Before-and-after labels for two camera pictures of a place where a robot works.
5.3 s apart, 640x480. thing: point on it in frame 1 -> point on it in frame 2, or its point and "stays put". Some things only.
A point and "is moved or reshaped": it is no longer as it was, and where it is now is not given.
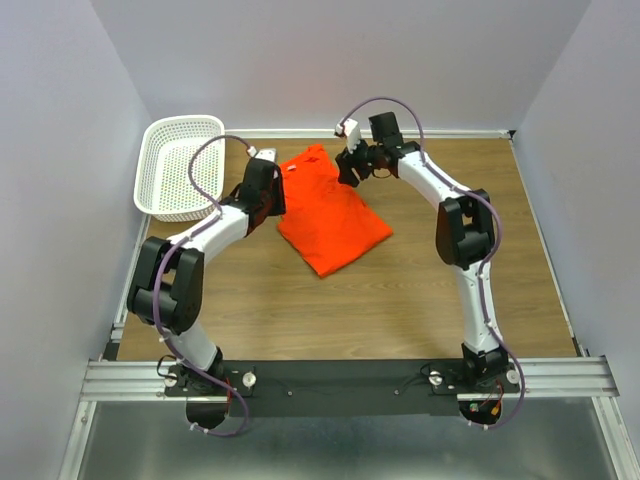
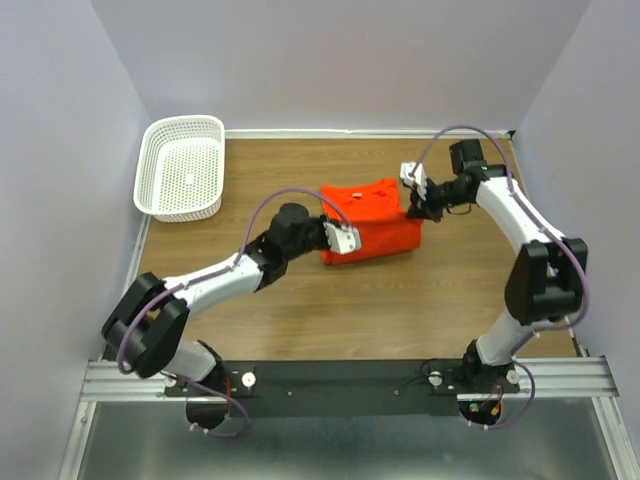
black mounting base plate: (345, 388) stays put
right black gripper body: (363, 160) -> (438, 198)
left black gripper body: (275, 201) -> (315, 238)
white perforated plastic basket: (163, 188) stays put
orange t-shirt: (329, 222) is moved or reshaped
